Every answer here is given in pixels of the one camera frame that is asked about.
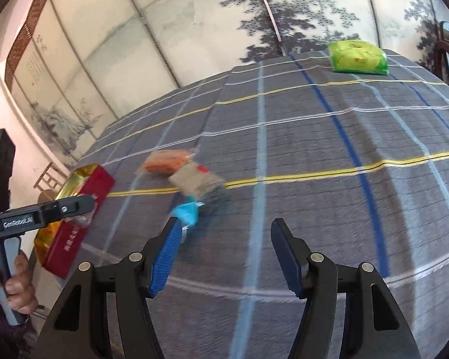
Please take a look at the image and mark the left hand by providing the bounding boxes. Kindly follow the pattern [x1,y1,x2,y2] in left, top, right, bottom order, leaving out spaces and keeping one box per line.
[0,251,38,315]

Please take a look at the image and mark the green tissue pack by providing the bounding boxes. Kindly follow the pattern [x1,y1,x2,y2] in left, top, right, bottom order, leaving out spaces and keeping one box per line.
[327,39,389,75]

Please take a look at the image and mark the dark seaweed snack packet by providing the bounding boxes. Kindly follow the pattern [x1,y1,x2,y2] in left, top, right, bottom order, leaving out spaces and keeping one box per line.
[169,161,228,215]

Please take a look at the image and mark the teal-edged dark candy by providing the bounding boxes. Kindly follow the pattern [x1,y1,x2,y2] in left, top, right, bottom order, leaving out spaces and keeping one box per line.
[169,199,204,243]

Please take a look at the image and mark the plaid blue grey tablecloth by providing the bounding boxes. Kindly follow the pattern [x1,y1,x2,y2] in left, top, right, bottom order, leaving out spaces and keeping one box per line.
[77,51,449,358]

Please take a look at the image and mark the small bamboo chair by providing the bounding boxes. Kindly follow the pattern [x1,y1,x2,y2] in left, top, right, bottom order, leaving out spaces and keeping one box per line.
[33,162,68,194]

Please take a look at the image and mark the clear bag orange crackers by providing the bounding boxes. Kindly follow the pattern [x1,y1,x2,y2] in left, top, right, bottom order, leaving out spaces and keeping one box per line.
[135,148,198,177]

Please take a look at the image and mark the red gold toffee tin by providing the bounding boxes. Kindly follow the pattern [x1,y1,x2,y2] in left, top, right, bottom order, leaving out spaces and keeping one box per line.
[34,164,115,279]

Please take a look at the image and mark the pink white cake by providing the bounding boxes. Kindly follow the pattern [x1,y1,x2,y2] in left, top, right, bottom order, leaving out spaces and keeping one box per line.
[65,212,94,229]

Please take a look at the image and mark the painted folding screen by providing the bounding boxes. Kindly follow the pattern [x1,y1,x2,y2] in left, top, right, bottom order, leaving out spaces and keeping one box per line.
[2,0,449,165]

